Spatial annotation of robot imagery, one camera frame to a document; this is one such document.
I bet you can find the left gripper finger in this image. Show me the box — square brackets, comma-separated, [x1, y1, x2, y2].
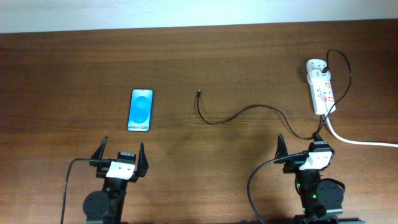
[137, 143, 149, 177]
[91, 136, 108, 160]

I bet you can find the blue Galaxy smartphone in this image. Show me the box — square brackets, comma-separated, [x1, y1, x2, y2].
[127, 89, 154, 132]

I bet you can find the black USB charging cable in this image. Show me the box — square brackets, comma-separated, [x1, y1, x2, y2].
[196, 49, 353, 141]

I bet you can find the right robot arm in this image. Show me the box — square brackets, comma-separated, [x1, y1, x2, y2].
[275, 134, 345, 223]

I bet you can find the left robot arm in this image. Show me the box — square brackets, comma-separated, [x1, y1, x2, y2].
[83, 138, 149, 224]

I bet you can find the white USB charger adapter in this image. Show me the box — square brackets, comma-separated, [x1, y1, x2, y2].
[306, 59, 331, 85]

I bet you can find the white power strip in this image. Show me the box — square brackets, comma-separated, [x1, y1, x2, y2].
[309, 82, 336, 115]

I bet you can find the white power strip cord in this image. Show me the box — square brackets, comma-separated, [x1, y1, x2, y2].
[324, 113, 398, 148]

